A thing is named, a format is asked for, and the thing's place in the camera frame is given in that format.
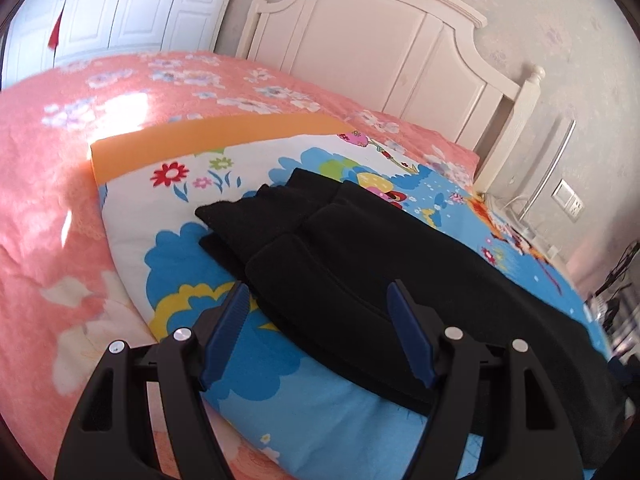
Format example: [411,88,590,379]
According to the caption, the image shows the white wooden headboard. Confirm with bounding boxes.
[235,0,546,193]

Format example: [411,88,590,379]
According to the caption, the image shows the black pants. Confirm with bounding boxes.
[195,167,628,471]

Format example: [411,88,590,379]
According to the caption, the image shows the wall switch socket panel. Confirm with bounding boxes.
[551,178,586,218]

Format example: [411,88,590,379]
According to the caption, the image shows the white bedside table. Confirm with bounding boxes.
[485,194,570,262]

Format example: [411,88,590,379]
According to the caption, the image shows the blue cartoon printed quilt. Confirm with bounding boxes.
[90,112,613,480]

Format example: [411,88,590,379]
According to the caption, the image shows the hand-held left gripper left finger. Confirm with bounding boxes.
[54,282,251,480]

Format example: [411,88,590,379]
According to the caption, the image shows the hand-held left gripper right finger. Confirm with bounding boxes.
[387,280,586,480]

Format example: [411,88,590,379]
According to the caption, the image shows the red cloth strip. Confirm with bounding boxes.
[49,7,65,51]

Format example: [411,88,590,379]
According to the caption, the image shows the white wardrobe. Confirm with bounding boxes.
[0,0,248,91]

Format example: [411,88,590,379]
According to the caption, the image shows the pink floral bedsheet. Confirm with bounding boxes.
[0,50,481,480]

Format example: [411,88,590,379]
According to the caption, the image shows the silver desk lamp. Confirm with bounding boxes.
[517,120,577,223]

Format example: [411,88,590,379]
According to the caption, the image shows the black stand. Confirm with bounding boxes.
[590,242,640,321]

